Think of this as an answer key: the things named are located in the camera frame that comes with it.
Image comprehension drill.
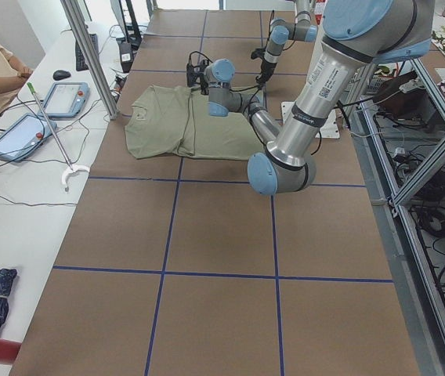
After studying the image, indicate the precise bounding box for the far blue teach pendant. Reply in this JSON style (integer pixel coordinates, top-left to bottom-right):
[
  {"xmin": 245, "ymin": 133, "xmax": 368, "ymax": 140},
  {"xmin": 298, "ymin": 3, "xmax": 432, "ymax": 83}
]
[{"xmin": 42, "ymin": 82, "xmax": 89, "ymax": 120}]

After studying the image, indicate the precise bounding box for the white reacher grabber stick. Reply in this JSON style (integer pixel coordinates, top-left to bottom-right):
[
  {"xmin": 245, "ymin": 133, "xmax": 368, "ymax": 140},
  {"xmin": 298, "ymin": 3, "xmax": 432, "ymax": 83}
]
[{"xmin": 27, "ymin": 82, "xmax": 90, "ymax": 193}]

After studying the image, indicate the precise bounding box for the black computer mouse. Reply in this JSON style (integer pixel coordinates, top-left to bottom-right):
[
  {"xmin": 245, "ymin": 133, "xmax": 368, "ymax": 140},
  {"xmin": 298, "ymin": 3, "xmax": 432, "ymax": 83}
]
[{"xmin": 52, "ymin": 70, "xmax": 71, "ymax": 81}]

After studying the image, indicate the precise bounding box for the black keyboard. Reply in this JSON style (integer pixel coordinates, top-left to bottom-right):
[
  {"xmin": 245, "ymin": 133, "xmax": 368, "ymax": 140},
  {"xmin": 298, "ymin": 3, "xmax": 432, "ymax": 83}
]
[{"xmin": 74, "ymin": 32, "xmax": 100, "ymax": 72}]

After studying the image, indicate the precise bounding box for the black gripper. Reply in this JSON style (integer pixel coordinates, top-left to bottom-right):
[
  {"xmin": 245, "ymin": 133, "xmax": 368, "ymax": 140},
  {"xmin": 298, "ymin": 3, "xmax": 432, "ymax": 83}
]
[
  {"xmin": 191, "ymin": 63, "xmax": 208, "ymax": 92},
  {"xmin": 255, "ymin": 59, "xmax": 277, "ymax": 84}
]

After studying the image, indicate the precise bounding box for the blue teach pendant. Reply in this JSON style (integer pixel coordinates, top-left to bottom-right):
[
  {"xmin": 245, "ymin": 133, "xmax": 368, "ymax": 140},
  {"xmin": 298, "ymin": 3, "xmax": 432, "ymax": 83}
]
[
  {"xmin": 0, "ymin": 114, "xmax": 57, "ymax": 161},
  {"xmin": 42, "ymin": 82, "xmax": 89, "ymax": 120}
]

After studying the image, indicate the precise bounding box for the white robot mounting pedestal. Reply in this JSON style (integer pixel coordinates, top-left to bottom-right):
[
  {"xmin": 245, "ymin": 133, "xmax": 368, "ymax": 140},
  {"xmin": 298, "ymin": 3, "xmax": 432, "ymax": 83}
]
[{"xmin": 280, "ymin": 70, "xmax": 342, "ymax": 139}]

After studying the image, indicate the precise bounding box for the aluminium frame post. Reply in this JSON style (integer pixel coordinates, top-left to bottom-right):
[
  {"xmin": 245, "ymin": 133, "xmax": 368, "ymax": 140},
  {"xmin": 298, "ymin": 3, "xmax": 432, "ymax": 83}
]
[{"xmin": 60, "ymin": 0, "xmax": 118, "ymax": 120}]

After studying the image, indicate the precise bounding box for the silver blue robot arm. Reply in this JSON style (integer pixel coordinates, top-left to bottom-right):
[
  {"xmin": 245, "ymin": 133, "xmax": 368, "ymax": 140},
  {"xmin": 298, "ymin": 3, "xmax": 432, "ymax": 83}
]
[
  {"xmin": 251, "ymin": 0, "xmax": 318, "ymax": 85},
  {"xmin": 201, "ymin": 1, "xmax": 435, "ymax": 196}
]

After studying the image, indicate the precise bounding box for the near blue teach pendant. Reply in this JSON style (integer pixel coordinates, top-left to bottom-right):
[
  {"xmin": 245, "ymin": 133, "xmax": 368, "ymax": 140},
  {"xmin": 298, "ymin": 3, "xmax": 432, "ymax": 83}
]
[{"xmin": 0, "ymin": 114, "xmax": 57, "ymax": 161}]

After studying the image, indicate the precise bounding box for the wrist black camera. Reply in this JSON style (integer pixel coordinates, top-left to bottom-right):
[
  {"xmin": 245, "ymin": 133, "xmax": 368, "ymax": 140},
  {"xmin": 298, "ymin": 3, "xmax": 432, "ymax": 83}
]
[{"xmin": 186, "ymin": 56, "xmax": 199, "ymax": 87}]

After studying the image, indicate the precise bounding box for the olive green long-sleeve shirt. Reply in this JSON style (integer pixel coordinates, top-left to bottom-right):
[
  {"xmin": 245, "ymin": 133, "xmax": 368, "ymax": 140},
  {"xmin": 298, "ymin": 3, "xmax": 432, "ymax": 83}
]
[{"xmin": 125, "ymin": 85, "xmax": 262, "ymax": 161}]

